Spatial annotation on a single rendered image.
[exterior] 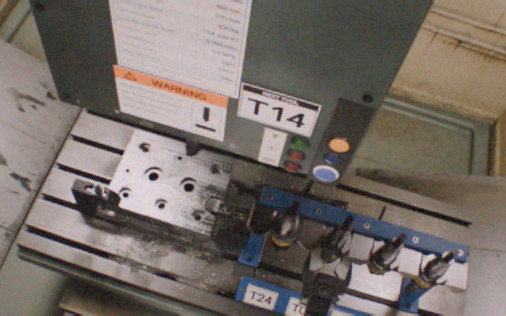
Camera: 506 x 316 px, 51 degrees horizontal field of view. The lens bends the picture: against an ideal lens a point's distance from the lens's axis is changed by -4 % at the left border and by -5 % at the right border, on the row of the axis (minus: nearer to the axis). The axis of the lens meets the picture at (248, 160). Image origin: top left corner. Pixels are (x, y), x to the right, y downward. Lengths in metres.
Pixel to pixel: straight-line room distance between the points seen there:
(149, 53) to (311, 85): 0.20
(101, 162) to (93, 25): 0.94
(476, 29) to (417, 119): 0.48
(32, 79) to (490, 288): 1.65
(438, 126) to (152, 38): 1.72
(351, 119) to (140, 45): 0.27
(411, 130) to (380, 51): 1.62
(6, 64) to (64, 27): 1.36
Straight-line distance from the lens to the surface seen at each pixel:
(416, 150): 2.16
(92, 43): 0.72
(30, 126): 1.98
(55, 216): 1.55
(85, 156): 1.62
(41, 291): 1.79
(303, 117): 0.69
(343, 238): 1.13
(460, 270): 1.26
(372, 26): 0.56
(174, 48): 0.66
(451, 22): 1.94
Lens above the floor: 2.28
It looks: 60 degrees down
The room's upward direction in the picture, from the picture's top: 11 degrees clockwise
